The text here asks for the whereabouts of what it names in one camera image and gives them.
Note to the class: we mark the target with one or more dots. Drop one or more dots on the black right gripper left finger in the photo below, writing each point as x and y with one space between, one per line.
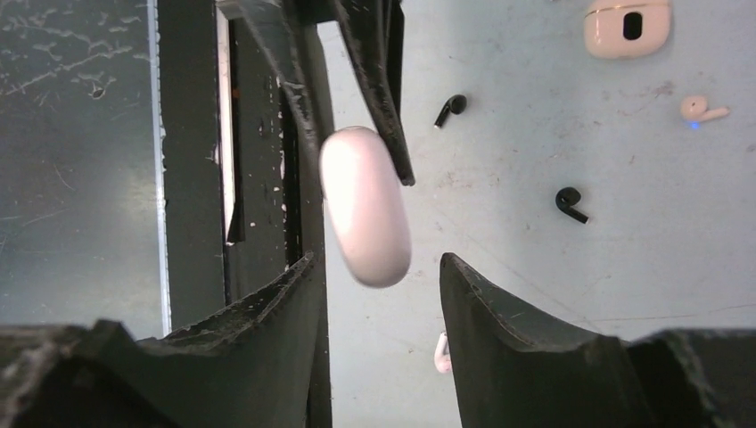
195 366

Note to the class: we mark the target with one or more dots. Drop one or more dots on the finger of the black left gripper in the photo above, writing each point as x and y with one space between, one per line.
373 32
285 31

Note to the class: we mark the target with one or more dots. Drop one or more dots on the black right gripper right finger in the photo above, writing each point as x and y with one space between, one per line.
515 365

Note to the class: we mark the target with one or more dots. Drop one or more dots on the white earbud charging case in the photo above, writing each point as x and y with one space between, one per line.
366 206

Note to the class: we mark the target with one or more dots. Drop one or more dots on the white earbud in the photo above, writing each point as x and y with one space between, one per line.
441 356

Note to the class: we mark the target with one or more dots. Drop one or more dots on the pink earbud charging case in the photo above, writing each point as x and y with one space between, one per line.
625 29

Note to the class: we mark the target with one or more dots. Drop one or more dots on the black earbud upper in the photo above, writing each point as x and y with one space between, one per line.
454 105

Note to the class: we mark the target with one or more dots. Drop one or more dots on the black earbud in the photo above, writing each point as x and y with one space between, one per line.
566 199
454 105

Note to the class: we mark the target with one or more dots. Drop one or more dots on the black earbud lower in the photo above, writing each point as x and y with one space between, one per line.
566 199

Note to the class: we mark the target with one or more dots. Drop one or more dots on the pink earbud with blue light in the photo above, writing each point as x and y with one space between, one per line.
695 109

